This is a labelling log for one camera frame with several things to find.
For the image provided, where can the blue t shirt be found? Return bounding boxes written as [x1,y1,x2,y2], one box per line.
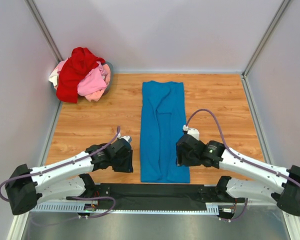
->
[139,81,190,184]

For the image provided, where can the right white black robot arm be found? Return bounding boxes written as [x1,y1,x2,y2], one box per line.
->
[176,134,300,217]

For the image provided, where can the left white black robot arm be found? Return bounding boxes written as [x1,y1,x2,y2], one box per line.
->
[4,136,133,216]

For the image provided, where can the grey laundry basket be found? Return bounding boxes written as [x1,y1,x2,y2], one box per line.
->
[103,61,114,95]

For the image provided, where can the pink t shirt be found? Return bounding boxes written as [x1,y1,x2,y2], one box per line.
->
[54,59,107,102]

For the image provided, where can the red t shirt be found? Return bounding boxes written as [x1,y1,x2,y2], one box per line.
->
[56,47,106,103]

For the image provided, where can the white t shirt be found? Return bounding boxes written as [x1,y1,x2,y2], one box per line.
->
[48,69,59,88]

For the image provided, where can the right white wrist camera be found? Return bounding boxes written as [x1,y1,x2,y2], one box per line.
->
[182,124,200,140]

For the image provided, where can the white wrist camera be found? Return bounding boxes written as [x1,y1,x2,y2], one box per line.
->
[182,124,200,140]
[117,135,132,144]

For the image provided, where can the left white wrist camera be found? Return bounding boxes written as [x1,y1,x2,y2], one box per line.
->
[117,135,132,144]

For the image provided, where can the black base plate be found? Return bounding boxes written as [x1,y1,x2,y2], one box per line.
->
[66,182,246,213]

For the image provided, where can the grey slotted cable duct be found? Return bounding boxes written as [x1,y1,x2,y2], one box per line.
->
[31,201,219,216]

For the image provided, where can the aluminium frame rail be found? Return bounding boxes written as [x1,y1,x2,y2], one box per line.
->
[21,181,295,207]

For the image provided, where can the right aluminium corner post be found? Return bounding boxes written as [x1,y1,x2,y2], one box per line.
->
[241,0,292,77]

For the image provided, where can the aluminium corner post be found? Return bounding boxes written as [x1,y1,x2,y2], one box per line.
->
[24,0,63,62]
[241,0,292,77]

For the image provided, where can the left aluminium corner post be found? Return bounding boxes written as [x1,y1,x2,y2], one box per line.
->
[24,0,63,62]

